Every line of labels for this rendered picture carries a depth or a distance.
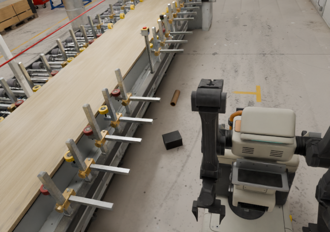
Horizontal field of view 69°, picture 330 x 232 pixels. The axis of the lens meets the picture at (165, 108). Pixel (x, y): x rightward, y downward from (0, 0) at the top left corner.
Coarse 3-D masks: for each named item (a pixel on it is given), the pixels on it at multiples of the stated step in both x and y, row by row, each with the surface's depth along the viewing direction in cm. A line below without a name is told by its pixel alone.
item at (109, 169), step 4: (72, 164) 165; (76, 164) 165; (92, 164) 163; (96, 164) 163; (92, 168) 162; (96, 168) 161; (100, 168) 160; (104, 168) 159; (108, 168) 159; (112, 168) 158; (116, 168) 158; (120, 168) 157; (124, 168) 157; (108, 172) 160; (112, 172) 158; (116, 172) 157; (120, 172) 156; (124, 172) 155; (128, 172) 154
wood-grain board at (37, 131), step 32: (160, 0) 450; (128, 32) 335; (96, 64) 267; (128, 64) 257; (32, 96) 229; (64, 96) 222; (96, 96) 215; (0, 128) 195; (32, 128) 190; (64, 128) 185; (0, 160) 165; (32, 160) 162; (0, 192) 144; (32, 192) 141; (0, 224) 127
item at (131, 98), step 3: (120, 96) 220; (117, 99) 220; (120, 99) 219; (132, 99) 215; (135, 99) 214; (138, 99) 213; (141, 99) 212; (144, 99) 211; (147, 99) 211; (150, 99) 210; (153, 99) 209; (156, 99) 209; (159, 99) 208; (156, 102) 210; (159, 102) 209
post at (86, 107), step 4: (84, 104) 157; (88, 104) 158; (84, 108) 157; (88, 108) 158; (84, 112) 160; (88, 112) 159; (92, 112) 163; (88, 116) 161; (92, 116) 163; (88, 120) 164; (92, 120) 163; (92, 124) 165; (96, 124) 168; (92, 128) 168; (96, 128) 168; (96, 132) 170; (100, 132) 174; (96, 136) 173; (100, 136) 174; (100, 140) 175; (104, 144) 180; (100, 148) 181; (104, 148) 181; (104, 152) 183
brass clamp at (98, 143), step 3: (102, 132) 182; (105, 132) 181; (108, 132) 183; (102, 135) 179; (105, 135) 179; (102, 138) 176; (96, 141) 175; (99, 141) 175; (102, 141) 176; (105, 141) 180; (96, 144) 174; (99, 144) 174; (102, 144) 175; (99, 147) 176
